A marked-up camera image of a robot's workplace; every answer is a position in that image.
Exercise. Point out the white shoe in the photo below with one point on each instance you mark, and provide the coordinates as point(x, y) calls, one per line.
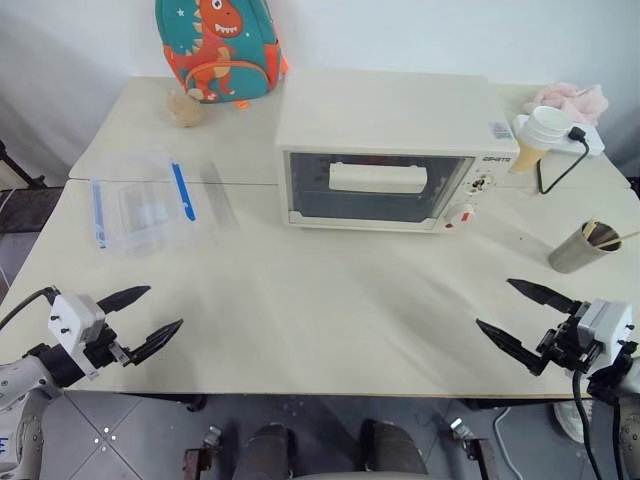
point(570, 422)

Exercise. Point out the black stand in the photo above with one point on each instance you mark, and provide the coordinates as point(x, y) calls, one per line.
point(17, 172)

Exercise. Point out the clear box with blue clips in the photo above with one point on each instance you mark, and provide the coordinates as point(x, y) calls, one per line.
point(142, 205)

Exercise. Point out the cream toaster oven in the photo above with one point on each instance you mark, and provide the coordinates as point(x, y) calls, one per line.
point(380, 115)

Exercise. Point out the beige fuzzy plush lump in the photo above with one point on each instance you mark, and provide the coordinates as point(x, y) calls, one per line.
point(184, 111)

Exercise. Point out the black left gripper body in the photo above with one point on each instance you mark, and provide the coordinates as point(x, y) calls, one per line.
point(102, 350)

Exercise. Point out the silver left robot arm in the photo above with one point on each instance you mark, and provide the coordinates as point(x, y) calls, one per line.
point(20, 375)

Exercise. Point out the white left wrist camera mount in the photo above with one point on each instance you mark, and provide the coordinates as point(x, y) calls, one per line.
point(75, 315)

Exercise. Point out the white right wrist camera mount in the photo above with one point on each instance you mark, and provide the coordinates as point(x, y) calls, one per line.
point(607, 322)

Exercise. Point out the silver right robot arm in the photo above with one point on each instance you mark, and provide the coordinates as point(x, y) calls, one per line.
point(625, 395)

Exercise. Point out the wooden sticks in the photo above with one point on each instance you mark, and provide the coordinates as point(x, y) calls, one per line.
point(607, 241)

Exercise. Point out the rusty table caster leg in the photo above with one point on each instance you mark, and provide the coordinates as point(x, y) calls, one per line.
point(475, 447)
point(200, 457)

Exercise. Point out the pink fluffy cloth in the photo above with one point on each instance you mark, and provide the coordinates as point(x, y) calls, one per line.
point(575, 102)

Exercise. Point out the teal dinosaur backpack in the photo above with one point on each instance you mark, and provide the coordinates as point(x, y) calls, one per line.
point(220, 45)

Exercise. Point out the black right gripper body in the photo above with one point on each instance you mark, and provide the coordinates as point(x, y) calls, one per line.
point(562, 347)

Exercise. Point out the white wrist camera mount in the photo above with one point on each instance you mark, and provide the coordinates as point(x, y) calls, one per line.
point(607, 322)
point(75, 315)

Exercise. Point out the white power strip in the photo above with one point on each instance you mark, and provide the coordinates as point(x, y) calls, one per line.
point(590, 142)

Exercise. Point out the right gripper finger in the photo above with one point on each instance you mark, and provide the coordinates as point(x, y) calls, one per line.
point(542, 296)
point(510, 344)

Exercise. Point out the steel cup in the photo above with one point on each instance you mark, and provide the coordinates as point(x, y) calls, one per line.
point(575, 255)

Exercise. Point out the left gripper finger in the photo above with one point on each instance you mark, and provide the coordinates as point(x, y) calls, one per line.
point(122, 297)
point(157, 340)

